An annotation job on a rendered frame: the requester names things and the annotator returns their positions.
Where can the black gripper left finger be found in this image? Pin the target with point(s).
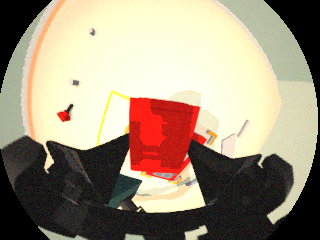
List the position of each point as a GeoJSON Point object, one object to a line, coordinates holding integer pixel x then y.
{"type": "Point", "coordinates": [100, 166]}

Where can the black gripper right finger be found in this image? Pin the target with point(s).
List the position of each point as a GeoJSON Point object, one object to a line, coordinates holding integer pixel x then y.
{"type": "Point", "coordinates": [213, 171]}

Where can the pale pink flat rectangular slab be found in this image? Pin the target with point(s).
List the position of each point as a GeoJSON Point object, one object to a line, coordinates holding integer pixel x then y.
{"type": "Point", "coordinates": [228, 145]}

